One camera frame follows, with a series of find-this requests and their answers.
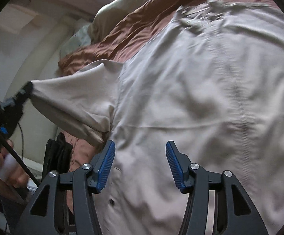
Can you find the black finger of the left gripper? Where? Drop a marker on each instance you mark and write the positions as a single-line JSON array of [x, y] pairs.
[[23, 94]]

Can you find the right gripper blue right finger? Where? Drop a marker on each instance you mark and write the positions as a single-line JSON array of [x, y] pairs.
[[235, 212]]

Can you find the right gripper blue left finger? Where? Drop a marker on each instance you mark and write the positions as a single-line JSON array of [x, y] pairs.
[[46, 213]]

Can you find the beige large garment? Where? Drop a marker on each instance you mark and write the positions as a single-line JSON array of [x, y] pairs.
[[266, 96]]

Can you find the person's left hand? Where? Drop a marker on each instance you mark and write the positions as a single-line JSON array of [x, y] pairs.
[[12, 176]]

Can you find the rust brown bed sheet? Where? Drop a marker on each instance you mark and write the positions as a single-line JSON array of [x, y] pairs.
[[132, 36]]

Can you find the black bag beside bed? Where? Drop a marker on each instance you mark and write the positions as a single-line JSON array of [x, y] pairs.
[[57, 155]]

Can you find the grey green pillow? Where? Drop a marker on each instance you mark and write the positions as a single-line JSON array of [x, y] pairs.
[[80, 39]]

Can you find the olive green duvet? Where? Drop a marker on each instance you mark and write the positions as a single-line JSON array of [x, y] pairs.
[[109, 16]]

